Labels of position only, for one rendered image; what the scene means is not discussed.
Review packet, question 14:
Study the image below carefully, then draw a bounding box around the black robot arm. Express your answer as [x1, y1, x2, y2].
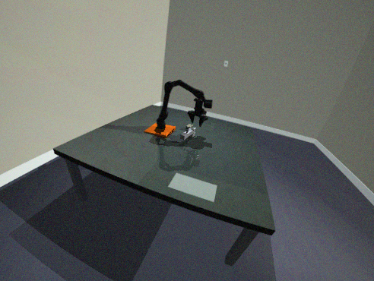
[156, 80, 213, 130]

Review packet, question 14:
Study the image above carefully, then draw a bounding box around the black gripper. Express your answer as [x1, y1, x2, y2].
[188, 107, 208, 127]

